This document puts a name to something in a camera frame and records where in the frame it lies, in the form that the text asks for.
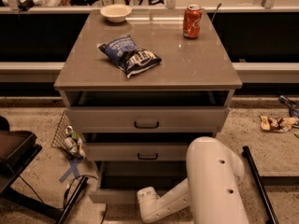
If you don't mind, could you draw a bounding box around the grey bottom drawer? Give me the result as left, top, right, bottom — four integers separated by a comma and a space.
89, 161, 187, 203

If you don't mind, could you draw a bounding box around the grey drawer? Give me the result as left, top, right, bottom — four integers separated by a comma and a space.
65, 107, 228, 133
82, 143, 190, 161
89, 161, 187, 203

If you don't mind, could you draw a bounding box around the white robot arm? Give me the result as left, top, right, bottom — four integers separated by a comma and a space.
137, 137, 249, 224

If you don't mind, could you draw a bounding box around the grey drawer cabinet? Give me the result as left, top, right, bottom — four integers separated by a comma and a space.
53, 8, 243, 185

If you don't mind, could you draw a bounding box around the grey middle drawer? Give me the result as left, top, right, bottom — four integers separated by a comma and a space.
82, 143, 190, 161

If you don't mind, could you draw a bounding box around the grey top drawer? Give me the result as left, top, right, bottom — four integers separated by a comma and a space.
65, 107, 228, 133

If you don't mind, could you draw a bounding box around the blue kettle chips bag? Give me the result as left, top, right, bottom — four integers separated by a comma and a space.
97, 35, 162, 77

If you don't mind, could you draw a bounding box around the white green bottle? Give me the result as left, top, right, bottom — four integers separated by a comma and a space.
64, 126, 85, 158

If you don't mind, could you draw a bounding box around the orange soda can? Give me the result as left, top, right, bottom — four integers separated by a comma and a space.
183, 5, 202, 39

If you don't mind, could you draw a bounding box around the white bowl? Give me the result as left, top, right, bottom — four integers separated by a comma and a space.
100, 4, 132, 23

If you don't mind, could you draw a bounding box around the black bar left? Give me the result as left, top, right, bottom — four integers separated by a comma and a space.
55, 175, 88, 224

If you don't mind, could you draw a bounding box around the black floor bar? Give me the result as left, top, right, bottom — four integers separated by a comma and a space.
242, 146, 279, 224

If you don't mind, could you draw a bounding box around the brown snack wrapper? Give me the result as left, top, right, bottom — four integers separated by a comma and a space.
260, 116, 299, 133

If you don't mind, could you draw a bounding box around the black stand base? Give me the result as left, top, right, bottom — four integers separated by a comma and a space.
0, 117, 63, 224

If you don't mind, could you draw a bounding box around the blue snack packet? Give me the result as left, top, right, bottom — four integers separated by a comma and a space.
278, 95, 299, 118

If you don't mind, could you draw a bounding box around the wire mesh basket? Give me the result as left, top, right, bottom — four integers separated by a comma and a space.
51, 112, 70, 148

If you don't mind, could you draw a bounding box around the black cable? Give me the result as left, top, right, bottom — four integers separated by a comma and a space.
63, 175, 108, 224

